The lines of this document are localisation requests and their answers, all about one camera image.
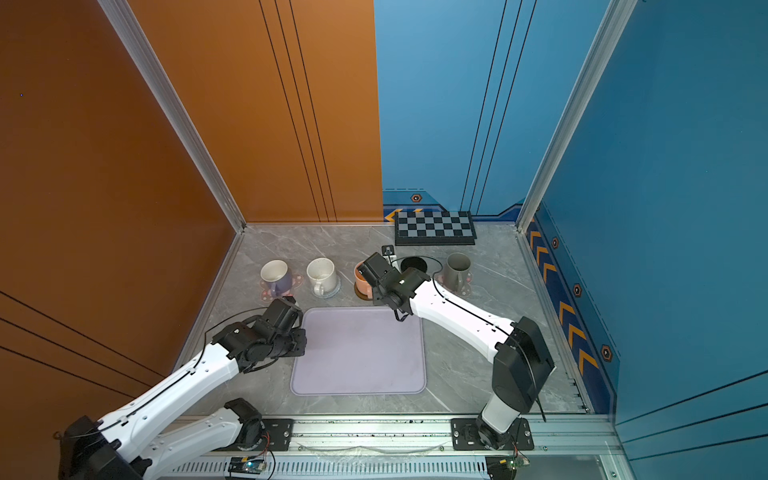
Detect orange mug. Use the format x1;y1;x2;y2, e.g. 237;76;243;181
354;262;373;298

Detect brown wooden round coaster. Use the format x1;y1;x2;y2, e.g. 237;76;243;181
355;290;373;301

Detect black mug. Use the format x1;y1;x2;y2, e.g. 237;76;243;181
399;256;428;273

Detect pink cherry blossom coaster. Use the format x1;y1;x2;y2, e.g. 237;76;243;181
434;270;472;297

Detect clear glass round coaster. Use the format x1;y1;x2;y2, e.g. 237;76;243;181
312;282;341;299

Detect grey mug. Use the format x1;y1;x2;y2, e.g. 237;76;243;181
444;253;472;272

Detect white cream mug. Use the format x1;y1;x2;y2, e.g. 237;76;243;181
306;258;339;289

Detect white mug purple handle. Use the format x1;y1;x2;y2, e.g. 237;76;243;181
260;259;292;282

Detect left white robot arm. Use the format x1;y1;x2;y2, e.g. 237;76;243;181
58;296;307;479

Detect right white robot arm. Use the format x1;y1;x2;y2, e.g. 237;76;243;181
356;253;556;450

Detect black checkered chess board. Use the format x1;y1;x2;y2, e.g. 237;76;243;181
394;211;477;246

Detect lavender serving tray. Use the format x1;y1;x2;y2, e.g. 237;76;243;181
291;306;427;397

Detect left green circuit board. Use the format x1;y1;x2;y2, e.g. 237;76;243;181
227;456;267;479

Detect green circuit board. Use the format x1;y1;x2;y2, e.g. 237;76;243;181
227;456;267;479
485;456;530;480

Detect right green circuit board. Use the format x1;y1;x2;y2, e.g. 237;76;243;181
485;456;530;480

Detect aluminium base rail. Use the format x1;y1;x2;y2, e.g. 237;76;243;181
158;414;633;479

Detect aluminium corner post right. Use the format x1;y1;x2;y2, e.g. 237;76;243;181
516;0;638;234

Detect aluminium corner post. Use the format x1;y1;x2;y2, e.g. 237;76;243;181
516;0;638;234
98;0;247;234

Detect aluminium corner post left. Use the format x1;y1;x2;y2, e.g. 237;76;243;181
98;0;247;234

